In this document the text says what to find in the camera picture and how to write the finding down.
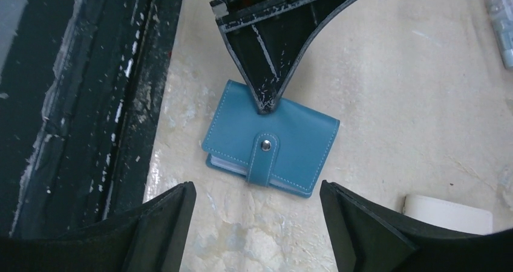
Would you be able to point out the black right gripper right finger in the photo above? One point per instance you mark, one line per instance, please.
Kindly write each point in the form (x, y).
(366, 236)

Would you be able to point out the blue leather card holder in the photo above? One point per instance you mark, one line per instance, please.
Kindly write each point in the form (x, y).
(286, 149)

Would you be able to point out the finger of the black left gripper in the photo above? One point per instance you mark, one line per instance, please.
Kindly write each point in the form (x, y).
(268, 38)

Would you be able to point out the clear plastic screw organizer box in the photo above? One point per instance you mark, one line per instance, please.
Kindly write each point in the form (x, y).
(500, 15)

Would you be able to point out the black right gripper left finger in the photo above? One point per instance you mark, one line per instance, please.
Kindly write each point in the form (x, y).
(150, 237)

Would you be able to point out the cream card holder with snap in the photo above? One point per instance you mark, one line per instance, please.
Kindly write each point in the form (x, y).
(449, 215)

